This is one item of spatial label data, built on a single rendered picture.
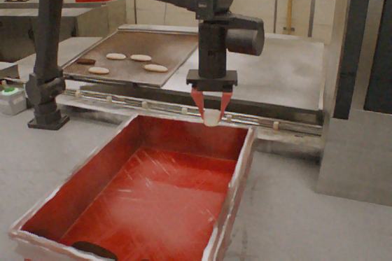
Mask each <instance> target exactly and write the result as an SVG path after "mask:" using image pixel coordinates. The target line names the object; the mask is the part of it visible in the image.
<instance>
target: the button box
mask: <svg viewBox="0 0 392 261"><path fill-rule="evenodd" d="M26 108H30V106H29V100H26V98H25V93H24V90H22V89H17V92H15V93H13V94H2V92H0V109H1V112H2V113H5V114H8V115H16V114H18V113H19V112H21V111H23V110H25V109H26Z"/></svg>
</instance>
